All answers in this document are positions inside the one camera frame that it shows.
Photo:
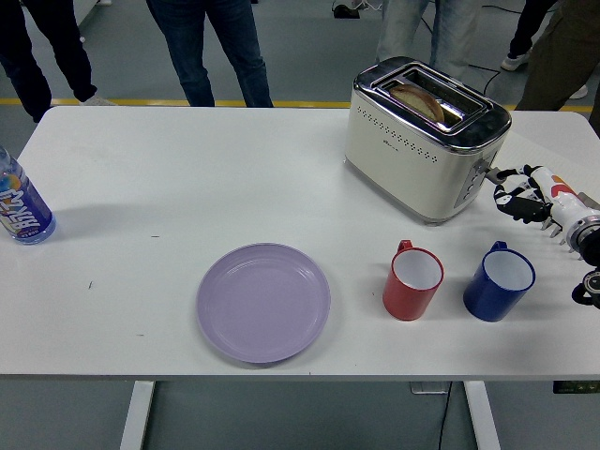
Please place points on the white table leg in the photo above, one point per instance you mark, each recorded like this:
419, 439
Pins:
137, 417
483, 417

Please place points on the grey under-table bracket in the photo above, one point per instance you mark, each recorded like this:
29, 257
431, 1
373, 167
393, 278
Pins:
429, 387

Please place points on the clear bottle with blue label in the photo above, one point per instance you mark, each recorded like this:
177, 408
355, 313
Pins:
23, 206

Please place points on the brown-crusted bread slice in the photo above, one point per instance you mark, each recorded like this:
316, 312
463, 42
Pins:
422, 100

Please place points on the lilac round plate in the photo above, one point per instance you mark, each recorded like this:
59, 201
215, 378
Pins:
262, 304

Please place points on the blue enamel mug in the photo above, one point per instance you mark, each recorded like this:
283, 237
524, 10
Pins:
487, 302

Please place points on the silver metal toast rack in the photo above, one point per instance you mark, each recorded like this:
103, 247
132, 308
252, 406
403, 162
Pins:
589, 200

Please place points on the cream toaster with chrome top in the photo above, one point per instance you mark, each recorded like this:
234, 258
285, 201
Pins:
398, 159

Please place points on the black table control panel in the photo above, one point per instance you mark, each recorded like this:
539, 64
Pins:
576, 387

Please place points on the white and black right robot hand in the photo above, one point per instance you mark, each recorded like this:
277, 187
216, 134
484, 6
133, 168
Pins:
560, 197

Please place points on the person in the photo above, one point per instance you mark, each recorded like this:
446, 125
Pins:
454, 33
558, 70
187, 47
28, 56
527, 28

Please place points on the red enamel mug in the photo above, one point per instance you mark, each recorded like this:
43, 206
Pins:
405, 300

